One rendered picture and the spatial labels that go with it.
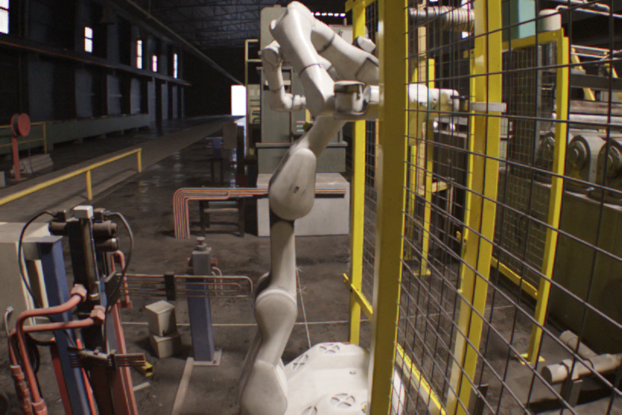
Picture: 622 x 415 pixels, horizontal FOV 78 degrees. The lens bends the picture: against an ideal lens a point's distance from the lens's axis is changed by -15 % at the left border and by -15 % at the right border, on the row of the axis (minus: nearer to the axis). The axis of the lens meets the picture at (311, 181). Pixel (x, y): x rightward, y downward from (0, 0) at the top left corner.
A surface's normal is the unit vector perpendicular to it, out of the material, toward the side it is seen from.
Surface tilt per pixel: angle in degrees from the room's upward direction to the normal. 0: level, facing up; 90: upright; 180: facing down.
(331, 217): 90
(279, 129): 90
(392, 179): 90
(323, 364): 73
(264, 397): 90
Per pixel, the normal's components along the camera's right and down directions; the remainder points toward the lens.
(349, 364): 0.09, -0.12
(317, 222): 0.09, 0.17
